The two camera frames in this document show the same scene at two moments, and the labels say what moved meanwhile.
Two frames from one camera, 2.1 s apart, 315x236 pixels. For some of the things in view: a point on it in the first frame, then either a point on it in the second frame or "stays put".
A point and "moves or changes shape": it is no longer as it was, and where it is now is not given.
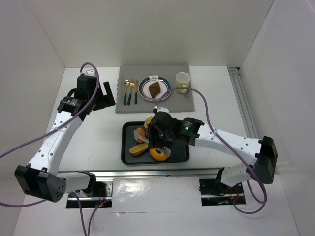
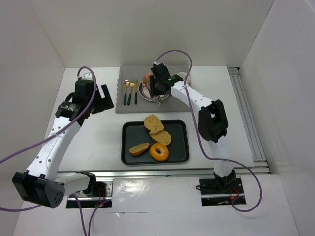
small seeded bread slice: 139,149 stays put
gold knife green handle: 136,91 stays put
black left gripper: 104,99 stays put
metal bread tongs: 164,149 moves or changes shape
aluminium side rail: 242,100 stays put
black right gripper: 156,141 → 154,88
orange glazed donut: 156,156 stays put
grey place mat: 144,88 stays put
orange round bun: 141,132 → 147,77
